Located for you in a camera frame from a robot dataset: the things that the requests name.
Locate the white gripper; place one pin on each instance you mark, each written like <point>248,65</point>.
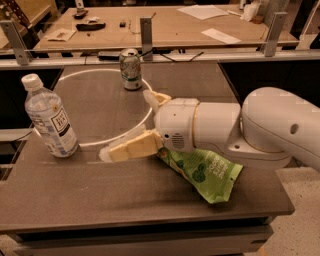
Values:
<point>176,122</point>

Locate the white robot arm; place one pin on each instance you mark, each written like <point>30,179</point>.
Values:
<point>267,130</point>

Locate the clear plastic water bottle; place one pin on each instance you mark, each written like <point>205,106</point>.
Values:
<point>46,111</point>

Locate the green white soda can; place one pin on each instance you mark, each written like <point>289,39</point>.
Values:
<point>130,69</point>

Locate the green snack bag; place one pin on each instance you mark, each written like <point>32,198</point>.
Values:
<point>212,175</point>

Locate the small black block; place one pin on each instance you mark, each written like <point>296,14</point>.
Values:
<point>122,24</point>

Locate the wooden back table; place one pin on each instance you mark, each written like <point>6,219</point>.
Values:
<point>171,29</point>

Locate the white paper slip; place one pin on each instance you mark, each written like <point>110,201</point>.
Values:
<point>220,36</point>

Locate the black tool on table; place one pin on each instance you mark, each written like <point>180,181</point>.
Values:
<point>90,26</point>

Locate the white paper sheet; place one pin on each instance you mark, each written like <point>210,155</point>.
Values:
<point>203,12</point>

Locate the tan card envelope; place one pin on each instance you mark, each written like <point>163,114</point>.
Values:
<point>62,34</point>

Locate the crumpled white bag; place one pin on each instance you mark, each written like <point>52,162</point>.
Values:
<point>250,12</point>

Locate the middle metal bracket post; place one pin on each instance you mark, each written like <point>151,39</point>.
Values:
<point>146,38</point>

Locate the metal bracket post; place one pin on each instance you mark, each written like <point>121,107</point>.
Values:
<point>269,47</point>
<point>146,38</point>
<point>23,56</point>

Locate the left metal bracket post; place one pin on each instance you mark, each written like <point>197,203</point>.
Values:
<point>23,56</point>

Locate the right metal bracket post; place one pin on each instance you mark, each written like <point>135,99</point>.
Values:
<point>269,47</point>

